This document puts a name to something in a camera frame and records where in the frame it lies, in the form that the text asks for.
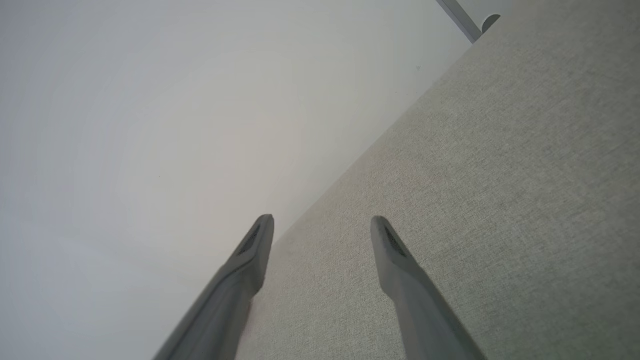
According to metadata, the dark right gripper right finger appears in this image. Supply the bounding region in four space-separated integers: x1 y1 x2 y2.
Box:
370 215 489 360

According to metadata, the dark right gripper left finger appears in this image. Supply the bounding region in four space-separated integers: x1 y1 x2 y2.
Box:
152 214 275 360

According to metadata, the grey fabric sofa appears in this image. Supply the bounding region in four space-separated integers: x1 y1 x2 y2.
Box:
235 0 640 360

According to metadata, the grey metal bar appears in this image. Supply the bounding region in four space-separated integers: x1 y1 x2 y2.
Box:
436 0 482 44

